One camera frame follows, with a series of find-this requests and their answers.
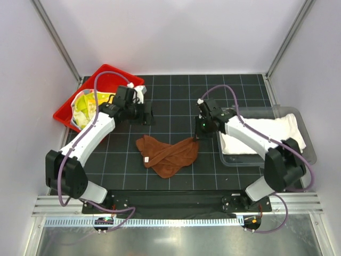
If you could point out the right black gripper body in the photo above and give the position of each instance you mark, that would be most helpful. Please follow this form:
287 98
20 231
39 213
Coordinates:
203 129

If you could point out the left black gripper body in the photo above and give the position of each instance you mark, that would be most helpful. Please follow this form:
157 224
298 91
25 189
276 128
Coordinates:
136 111

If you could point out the yellow patterned towel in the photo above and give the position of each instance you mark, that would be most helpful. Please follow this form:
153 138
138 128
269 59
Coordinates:
83 108

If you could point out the brown towel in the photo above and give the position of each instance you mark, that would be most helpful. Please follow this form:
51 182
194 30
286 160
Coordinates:
165 159

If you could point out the white terry towel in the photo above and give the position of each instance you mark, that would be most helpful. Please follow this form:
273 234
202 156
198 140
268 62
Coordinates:
240 140

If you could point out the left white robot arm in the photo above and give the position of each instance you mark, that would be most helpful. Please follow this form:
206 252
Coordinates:
64 169

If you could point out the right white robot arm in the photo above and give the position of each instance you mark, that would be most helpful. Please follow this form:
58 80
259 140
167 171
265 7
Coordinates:
283 161

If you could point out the clear plastic container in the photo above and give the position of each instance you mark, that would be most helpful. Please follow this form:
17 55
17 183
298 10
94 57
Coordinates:
267 113

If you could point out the black grid cutting mat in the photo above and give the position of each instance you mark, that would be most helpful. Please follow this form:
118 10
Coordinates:
117 164

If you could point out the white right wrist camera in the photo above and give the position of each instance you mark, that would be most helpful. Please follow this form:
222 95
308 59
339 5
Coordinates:
201 104

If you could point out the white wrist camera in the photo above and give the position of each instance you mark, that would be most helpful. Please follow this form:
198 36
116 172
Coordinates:
201 104
138 94

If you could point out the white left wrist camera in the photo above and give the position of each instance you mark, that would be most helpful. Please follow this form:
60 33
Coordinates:
138 94

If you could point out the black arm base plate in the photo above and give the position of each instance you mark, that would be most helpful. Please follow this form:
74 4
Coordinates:
186 204

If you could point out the perforated metal cable rail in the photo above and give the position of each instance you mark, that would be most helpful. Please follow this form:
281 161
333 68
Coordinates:
98 222

